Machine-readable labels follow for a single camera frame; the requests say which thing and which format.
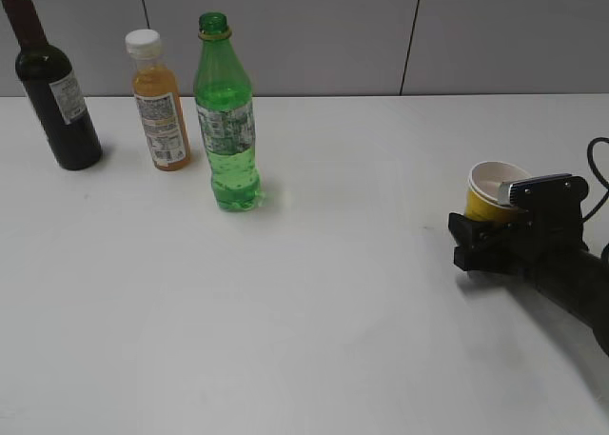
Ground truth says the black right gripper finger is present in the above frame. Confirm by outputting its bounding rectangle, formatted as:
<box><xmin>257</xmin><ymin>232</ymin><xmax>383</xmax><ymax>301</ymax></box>
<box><xmin>453</xmin><ymin>246</ymin><xmax>504</xmax><ymax>272</ymax></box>
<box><xmin>448</xmin><ymin>212</ymin><xmax>507</xmax><ymax>249</ymax></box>

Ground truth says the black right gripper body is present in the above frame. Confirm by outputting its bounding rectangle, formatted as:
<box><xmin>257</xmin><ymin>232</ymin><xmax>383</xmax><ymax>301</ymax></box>
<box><xmin>494</xmin><ymin>206</ymin><xmax>589</xmax><ymax>275</ymax></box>

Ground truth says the yellow paper cup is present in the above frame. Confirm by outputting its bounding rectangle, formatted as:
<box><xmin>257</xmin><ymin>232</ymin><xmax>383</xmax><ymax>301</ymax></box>
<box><xmin>464</xmin><ymin>161</ymin><xmax>531</xmax><ymax>224</ymax></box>

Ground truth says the green sprite bottle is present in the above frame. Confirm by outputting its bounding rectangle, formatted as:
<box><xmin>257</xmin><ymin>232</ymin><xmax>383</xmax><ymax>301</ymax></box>
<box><xmin>193</xmin><ymin>12</ymin><xmax>262</xmax><ymax>211</ymax></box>

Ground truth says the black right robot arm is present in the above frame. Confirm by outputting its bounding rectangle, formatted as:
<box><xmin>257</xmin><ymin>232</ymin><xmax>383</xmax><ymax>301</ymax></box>
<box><xmin>448</xmin><ymin>212</ymin><xmax>608</xmax><ymax>352</ymax></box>

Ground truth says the orange juice bottle white cap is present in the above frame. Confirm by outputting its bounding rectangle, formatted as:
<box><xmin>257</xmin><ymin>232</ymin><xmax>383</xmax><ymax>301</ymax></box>
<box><xmin>124</xmin><ymin>29</ymin><xmax>192</xmax><ymax>172</ymax></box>

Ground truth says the dark red wine bottle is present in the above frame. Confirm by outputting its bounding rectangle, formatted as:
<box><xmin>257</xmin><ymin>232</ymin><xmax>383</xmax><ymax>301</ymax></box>
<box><xmin>1</xmin><ymin>0</ymin><xmax>103</xmax><ymax>170</ymax></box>

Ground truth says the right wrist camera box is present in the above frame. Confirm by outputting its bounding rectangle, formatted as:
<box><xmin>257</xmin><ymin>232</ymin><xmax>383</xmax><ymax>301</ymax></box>
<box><xmin>497</xmin><ymin>173</ymin><xmax>589</xmax><ymax>211</ymax></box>

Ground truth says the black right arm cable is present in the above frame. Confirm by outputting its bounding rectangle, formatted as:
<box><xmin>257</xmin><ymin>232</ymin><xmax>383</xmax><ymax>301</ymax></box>
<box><xmin>582</xmin><ymin>137</ymin><xmax>609</xmax><ymax>227</ymax></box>

